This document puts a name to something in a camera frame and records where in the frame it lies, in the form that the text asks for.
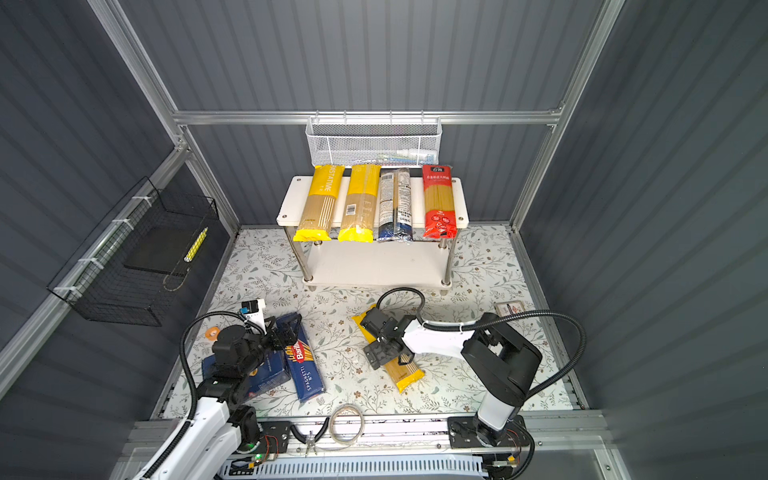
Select coiled white cable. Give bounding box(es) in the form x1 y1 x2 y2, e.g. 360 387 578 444
328 403 366 446

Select black pliers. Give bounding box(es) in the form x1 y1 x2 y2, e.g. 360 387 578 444
290 416 330 457

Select orange tape roll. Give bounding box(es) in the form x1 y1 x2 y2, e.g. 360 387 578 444
205 327 220 342

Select white wire wall basket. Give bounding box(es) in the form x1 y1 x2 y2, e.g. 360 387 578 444
305 115 443 168

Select red spaghetti bag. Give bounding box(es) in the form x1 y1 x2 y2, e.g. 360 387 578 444
422 165 458 239

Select black wire side basket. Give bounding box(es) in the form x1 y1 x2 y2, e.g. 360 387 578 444
48 182 219 327

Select clear blue spaghetti bag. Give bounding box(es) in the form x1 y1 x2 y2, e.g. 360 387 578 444
377 168 413 242

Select white two-tier shelf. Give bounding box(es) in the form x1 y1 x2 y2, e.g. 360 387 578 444
277 176 459 291

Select blue Barilla pasta box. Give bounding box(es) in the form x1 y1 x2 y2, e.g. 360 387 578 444
201 350 293 397

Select yellow Pastatime bag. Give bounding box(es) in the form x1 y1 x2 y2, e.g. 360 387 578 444
338 164 381 243
352 313 424 394
293 165 345 242

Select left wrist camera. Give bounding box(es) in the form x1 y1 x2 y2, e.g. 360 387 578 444
240 298 266 335

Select small framed card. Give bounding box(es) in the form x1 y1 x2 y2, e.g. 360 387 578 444
495 300 526 317

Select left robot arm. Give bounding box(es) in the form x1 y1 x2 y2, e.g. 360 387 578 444
135 311 302 479

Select blue Barilla spaghetti box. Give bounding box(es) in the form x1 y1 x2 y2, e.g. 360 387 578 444
284 322 325 404

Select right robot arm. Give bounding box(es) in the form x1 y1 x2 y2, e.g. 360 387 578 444
360 287 587 448

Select floral table mat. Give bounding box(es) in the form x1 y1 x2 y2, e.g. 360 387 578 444
161 226 574 420

